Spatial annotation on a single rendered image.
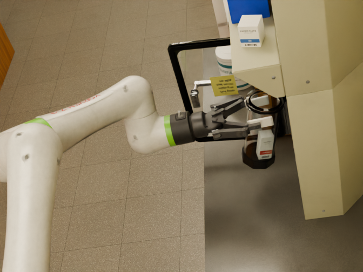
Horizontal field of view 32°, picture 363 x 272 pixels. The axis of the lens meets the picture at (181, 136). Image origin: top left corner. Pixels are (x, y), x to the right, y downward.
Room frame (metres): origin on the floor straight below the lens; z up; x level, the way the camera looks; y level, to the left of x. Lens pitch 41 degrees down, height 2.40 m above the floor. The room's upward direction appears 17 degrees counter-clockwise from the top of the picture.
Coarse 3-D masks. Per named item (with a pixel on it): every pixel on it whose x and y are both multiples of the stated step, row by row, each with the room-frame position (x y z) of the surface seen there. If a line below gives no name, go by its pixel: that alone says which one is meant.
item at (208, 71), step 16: (208, 48) 1.53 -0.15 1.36; (224, 48) 1.52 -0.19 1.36; (192, 64) 1.55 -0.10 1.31; (208, 64) 1.54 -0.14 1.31; (224, 64) 1.52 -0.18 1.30; (192, 80) 1.56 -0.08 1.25; (208, 80) 1.54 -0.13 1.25; (224, 80) 1.52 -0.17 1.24; (240, 80) 1.51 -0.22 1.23; (208, 96) 1.55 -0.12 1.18; (224, 96) 1.53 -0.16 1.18; (240, 112) 1.51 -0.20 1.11
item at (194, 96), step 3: (192, 93) 1.55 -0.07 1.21; (195, 93) 1.54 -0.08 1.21; (192, 96) 1.54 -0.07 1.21; (195, 96) 1.54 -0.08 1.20; (192, 99) 1.55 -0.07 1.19; (195, 99) 1.54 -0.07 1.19; (198, 99) 1.55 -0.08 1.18; (192, 102) 1.55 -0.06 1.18; (195, 102) 1.55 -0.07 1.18; (198, 102) 1.54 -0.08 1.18; (195, 105) 1.55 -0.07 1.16; (198, 105) 1.54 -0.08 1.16
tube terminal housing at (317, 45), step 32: (288, 0) 1.16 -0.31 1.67; (320, 0) 1.14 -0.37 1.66; (352, 0) 1.19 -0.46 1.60; (288, 32) 1.16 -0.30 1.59; (320, 32) 1.14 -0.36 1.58; (352, 32) 1.19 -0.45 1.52; (288, 64) 1.16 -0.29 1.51; (320, 64) 1.15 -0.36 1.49; (352, 64) 1.18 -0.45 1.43; (288, 96) 1.16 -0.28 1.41; (320, 96) 1.15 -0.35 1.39; (352, 96) 1.18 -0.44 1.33; (320, 128) 1.15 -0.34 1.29; (352, 128) 1.18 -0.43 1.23; (320, 160) 1.15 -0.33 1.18; (352, 160) 1.17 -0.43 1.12; (320, 192) 1.15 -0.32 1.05; (352, 192) 1.17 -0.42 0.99
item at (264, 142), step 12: (252, 96) 1.39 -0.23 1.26; (264, 96) 1.40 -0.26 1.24; (264, 108) 1.32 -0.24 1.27; (276, 108) 1.31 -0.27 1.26; (276, 120) 1.32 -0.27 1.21; (252, 132) 1.33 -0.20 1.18; (264, 132) 1.31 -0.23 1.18; (252, 144) 1.33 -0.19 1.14; (264, 144) 1.31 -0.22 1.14; (252, 156) 1.33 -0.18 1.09; (264, 156) 1.31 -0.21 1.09
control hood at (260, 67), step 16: (272, 16) 1.37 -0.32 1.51; (272, 32) 1.30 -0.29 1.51; (240, 48) 1.28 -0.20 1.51; (256, 48) 1.26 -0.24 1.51; (272, 48) 1.24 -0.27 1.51; (240, 64) 1.21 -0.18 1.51; (256, 64) 1.19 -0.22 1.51; (272, 64) 1.17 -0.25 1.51; (256, 80) 1.18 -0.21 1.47; (272, 80) 1.17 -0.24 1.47
